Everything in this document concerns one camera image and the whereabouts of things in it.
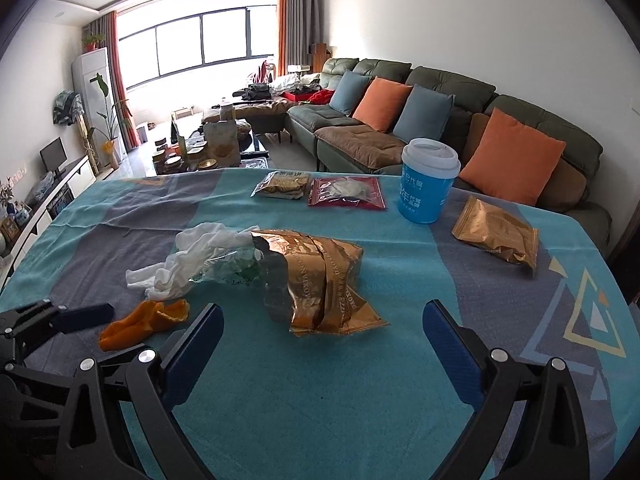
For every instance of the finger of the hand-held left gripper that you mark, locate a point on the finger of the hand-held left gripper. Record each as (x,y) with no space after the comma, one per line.
(85,317)
(45,385)

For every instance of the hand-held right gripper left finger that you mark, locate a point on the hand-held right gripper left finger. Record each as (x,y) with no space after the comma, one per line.
(195,345)

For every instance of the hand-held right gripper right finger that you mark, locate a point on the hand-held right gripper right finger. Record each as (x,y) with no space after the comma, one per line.
(450,350)

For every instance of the orange peel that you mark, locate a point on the orange peel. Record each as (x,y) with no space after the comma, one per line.
(135,325)

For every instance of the gold snack wrapper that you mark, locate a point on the gold snack wrapper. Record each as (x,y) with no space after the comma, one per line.
(495,232)
(350,317)
(320,255)

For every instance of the crumpled white tissue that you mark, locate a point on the crumpled white tissue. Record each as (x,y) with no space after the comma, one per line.
(170,270)

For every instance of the clear plastic bag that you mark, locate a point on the clear plastic bag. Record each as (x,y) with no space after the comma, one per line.
(230,265)

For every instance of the white tv cabinet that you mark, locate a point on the white tv cabinet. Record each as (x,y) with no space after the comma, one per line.
(65,185)

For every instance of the patterned teal tablecloth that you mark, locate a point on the patterned teal tablecloth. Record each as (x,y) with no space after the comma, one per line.
(320,410)

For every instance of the blue cup with white lid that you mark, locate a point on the blue cup with white lid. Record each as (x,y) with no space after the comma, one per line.
(425,195)

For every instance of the black monitor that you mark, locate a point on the black monitor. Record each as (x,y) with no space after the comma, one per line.
(52,155)

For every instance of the clear cookie packet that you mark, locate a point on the clear cookie packet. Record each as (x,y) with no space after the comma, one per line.
(282,185)

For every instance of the red clear packet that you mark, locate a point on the red clear packet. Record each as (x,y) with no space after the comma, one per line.
(345,192)

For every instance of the cluttered coffee table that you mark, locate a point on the cluttered coffee table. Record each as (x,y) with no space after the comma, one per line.
(250,152)

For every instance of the brown cushion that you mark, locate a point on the brown cushion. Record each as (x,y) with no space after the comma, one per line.
(565,185)

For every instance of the kraft paper bag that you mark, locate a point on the kraft paper bag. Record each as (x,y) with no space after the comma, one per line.
(220,142)

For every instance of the orange cushion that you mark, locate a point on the orange cushion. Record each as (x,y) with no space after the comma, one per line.
(382,105)
(510,155)

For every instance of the dark hanging garment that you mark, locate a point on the dark hanging garment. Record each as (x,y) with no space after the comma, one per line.
(67,107)

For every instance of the white standing air conditioner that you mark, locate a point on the white standing air conditioner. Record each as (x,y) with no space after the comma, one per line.
(90,105)

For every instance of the brown seat pad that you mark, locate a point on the brown seat pad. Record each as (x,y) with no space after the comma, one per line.
(360,145)

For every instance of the tall leafy plant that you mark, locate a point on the tall leafy plant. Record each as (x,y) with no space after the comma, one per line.
(100,85)

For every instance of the blue cushion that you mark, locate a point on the blue cushion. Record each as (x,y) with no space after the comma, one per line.
(425,112)
(347,92)

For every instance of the brown ottoman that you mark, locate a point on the brown ottoman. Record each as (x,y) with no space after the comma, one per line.
(250,112)

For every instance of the grey orange curtain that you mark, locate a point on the grey orange curtain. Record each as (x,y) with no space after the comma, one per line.
(112,60)
(300,20)

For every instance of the green sectional sofa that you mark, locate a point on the green sectional sofa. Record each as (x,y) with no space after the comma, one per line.
(450,80)

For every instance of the small potted plant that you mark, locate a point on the small potted plant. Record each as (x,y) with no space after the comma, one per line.
(94,42)

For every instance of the red cloth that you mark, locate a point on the red cloth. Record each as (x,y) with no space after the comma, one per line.
(320,96)

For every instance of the pile of clothes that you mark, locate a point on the pile of clothes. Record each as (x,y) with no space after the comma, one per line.
(290,82)

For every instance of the large window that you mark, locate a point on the large window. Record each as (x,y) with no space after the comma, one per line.
(200,40)

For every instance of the wooden cabinet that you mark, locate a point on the wooden cabinet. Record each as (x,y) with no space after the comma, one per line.
(320,57)

